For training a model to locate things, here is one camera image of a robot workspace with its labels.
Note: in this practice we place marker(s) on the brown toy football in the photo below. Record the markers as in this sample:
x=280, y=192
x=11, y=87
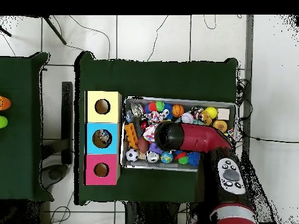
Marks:
x=143, y=144

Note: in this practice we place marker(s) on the orange plastic object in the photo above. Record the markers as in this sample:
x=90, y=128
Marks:
x=4, y=103

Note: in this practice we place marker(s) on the brown monkey plush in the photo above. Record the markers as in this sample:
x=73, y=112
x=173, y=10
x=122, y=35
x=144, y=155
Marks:
x=205, y=117

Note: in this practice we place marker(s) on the wooden box with three holes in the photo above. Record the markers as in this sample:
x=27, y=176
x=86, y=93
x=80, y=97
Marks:
x=112, y=112

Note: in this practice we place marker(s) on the dark green table cloth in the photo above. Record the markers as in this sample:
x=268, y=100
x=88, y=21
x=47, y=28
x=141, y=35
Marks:
x=163, y=79
x=21, y=151

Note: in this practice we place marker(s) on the small orange basketball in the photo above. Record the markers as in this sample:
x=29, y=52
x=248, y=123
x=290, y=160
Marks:
x=178, y=110

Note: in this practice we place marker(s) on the black tripod leg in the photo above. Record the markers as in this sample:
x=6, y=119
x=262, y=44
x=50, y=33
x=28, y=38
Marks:
x=5, y=32
x=55, y=29

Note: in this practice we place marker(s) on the orange plastic toy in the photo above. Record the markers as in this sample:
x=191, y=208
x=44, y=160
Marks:
x=131, y=135

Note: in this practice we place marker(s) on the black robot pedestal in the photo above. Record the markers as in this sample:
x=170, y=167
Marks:
x=151, y=214

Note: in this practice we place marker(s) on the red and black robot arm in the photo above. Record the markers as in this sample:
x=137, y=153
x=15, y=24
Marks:
x=201, y=137

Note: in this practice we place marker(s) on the silver mesh bin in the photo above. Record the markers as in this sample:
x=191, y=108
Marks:
x=151, y=166

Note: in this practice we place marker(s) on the polka dot paper napkin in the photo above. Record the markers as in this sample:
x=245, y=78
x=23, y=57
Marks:
x=149, y=134

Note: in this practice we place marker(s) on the grey round base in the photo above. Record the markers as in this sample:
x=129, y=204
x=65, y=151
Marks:
x=55, y=173

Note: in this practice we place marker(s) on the black panel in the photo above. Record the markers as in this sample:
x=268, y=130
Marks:
x=67, y=105

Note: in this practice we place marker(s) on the green plastic object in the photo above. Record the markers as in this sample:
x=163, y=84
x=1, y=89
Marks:
x=2, y=122

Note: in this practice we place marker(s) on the small white baseball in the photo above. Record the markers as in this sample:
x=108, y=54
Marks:
x=187, y=117

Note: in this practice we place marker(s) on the small soccer ball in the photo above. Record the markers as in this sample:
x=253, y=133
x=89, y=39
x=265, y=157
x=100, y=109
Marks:
x=132, y=155

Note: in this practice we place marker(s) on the yellow ball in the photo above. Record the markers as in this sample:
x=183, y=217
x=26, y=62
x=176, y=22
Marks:
x=211, y=112

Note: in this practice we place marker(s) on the blue spiky ball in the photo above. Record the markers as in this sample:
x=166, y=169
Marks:
x=194, y=159

